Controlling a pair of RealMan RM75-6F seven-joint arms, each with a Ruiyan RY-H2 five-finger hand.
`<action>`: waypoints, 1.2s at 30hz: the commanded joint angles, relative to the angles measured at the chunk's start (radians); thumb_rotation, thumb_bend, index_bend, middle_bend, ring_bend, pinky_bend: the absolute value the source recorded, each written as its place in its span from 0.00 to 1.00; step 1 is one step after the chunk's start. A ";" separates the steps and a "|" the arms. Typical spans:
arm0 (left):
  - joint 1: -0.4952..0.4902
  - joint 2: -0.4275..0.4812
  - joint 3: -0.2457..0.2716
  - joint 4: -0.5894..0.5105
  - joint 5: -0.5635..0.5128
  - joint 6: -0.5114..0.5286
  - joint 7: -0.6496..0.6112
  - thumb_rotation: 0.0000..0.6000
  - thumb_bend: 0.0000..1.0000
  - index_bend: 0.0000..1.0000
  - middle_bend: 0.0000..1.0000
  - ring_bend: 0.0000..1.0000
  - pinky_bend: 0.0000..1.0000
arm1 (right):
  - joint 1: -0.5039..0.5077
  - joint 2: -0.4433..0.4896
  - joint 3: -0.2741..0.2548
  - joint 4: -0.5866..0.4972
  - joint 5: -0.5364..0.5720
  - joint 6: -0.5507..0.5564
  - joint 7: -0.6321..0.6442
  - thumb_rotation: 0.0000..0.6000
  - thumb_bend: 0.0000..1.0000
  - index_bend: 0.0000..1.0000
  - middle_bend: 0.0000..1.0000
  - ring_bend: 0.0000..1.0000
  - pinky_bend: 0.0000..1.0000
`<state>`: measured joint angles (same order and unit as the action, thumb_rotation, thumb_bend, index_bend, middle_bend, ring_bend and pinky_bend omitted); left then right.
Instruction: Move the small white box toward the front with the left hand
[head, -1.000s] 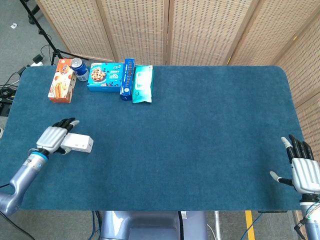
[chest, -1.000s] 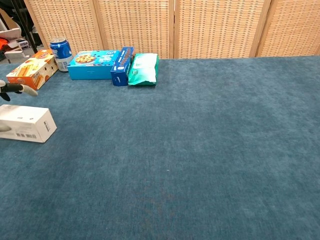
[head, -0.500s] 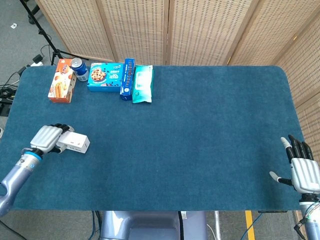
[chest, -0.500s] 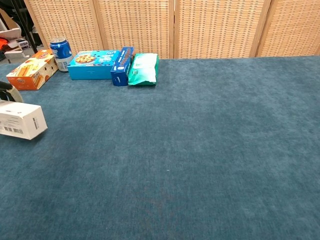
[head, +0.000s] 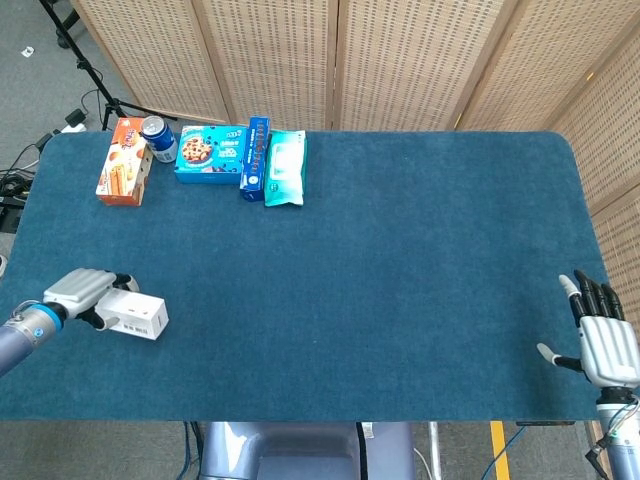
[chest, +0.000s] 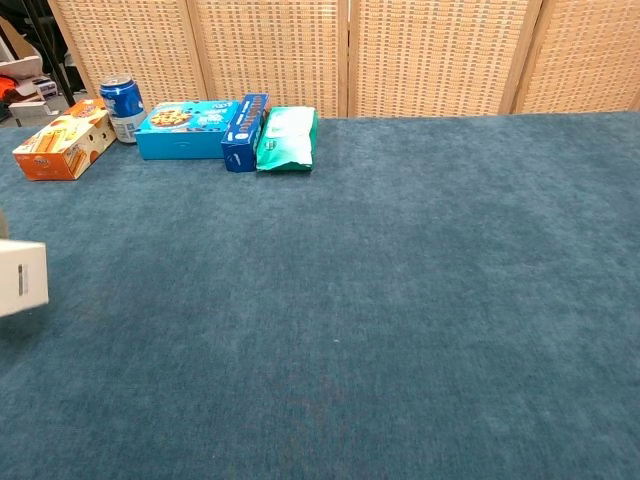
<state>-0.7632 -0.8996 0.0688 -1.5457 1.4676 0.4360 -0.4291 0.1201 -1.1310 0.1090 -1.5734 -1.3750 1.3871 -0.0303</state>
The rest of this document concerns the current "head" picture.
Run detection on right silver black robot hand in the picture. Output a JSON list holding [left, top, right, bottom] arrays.
[[536, 269, 640, 390]]

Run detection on small white box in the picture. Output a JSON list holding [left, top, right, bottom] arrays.
[[93, 287, 169, 342]]

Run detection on blue cable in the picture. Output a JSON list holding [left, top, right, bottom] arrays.
[[480, 424, 529, 480]]

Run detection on blue table mat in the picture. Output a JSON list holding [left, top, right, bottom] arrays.
[[0, 129, 626, 423]]

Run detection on blue soda can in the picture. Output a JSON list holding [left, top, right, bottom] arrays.
[[140, 115, 180, 164]]

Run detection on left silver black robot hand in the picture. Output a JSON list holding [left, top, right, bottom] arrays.
[[42, 267, 141, 332]]

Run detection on black tripod stand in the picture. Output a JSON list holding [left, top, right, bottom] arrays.
[[38, 0, 178, 132]]

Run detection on yellow floor tape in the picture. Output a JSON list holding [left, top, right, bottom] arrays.
[[489, 420, 512, 480]]

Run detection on blue chocolate chip cookie box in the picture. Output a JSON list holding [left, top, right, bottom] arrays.
[[173, 124, 249, 185]]

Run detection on black floor cables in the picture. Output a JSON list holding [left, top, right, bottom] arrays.
[[0, 88, 104, 211]]

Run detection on teal wet wipes pack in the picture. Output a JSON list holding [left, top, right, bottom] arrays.
[[263, 129, 307, 208]]

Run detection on bamboo folding screen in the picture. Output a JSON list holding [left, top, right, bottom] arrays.
[[69, 0, 640, 331]]

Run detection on narrow dark blue box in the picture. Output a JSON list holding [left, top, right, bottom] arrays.
[[239, 116, 272, 202]]

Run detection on orange wafer snack box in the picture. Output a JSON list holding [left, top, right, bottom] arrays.
[[95, 117, 155, 207]]

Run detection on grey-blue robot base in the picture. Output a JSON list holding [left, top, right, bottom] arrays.
[[198, 421, 417, 480]]

